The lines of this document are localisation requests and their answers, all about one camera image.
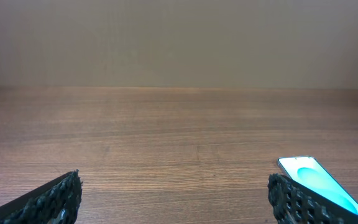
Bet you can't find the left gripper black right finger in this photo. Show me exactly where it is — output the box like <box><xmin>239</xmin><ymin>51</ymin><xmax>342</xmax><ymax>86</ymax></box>
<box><xmin>268</xmin><ymin>174</ymin><xmax>358</xmax><ymax>224</ymax></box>

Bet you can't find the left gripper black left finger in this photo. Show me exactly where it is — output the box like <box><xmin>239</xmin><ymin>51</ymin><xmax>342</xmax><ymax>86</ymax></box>
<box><xmin>0</xmin><ymin>170</ymin><xmax>82</xmax><ymax>224</ymax></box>

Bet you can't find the blue Galaxy smartphone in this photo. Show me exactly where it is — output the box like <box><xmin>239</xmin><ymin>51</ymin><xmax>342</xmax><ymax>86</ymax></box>
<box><xmin>277</xmin><ymin>156</ymin><xmax>358</xmax><ymax>215</ymax></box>

